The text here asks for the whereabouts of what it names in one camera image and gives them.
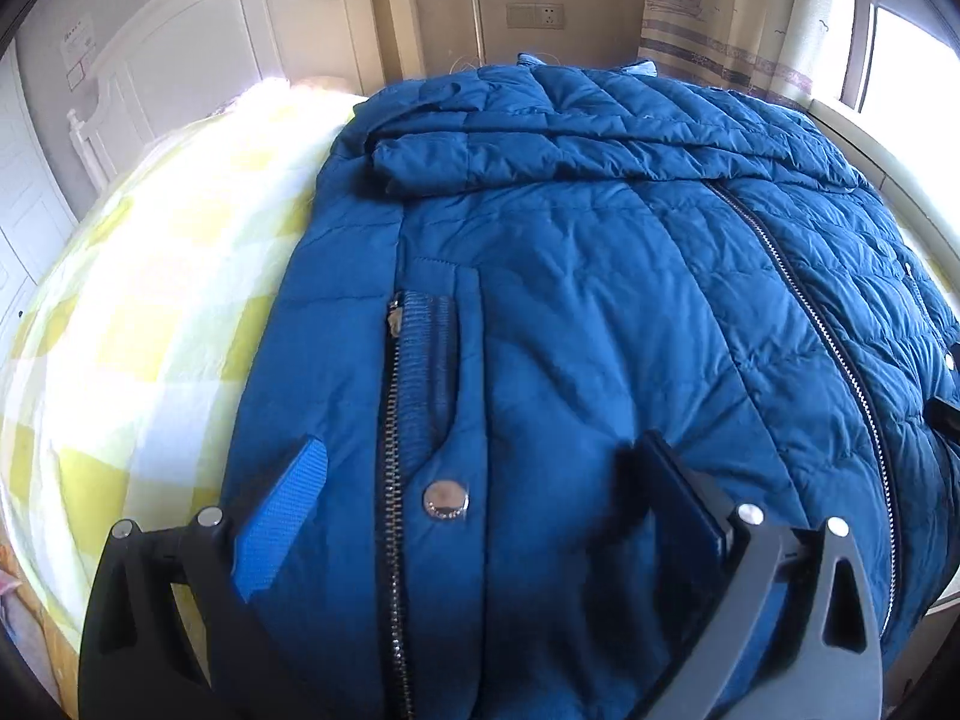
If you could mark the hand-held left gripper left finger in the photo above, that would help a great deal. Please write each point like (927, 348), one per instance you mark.
(279, 521)

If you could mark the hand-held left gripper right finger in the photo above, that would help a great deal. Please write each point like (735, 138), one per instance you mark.
(686, 499)

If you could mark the blue quilted jacket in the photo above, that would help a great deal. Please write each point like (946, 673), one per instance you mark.
(585, 315)

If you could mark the yellow checkered quilt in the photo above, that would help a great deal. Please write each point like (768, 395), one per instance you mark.
(142, 330)

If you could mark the yellow floral bed sheet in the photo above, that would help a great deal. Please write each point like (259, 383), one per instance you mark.
(37, 630)

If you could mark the pink cloth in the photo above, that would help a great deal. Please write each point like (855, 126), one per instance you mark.
(7, 585)

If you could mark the beige window sill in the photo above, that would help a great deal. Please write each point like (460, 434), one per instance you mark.
(892, 157)

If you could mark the white wardrobe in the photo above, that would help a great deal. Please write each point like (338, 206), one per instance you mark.
(26, 187)

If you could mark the printed beige curtain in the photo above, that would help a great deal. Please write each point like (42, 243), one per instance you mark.
(750, 7)

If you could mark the window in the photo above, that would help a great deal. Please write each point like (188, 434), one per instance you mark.
(915, 52)

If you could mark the white bed headboard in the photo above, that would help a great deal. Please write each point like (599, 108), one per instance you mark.
(225, 22)

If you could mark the thin wooden pole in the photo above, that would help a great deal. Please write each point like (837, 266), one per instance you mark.
(474, 0)

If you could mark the wall socket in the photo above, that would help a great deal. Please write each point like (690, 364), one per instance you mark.
(534, 16)

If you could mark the paper wall sticker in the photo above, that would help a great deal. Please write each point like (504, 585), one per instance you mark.
(76, 52)

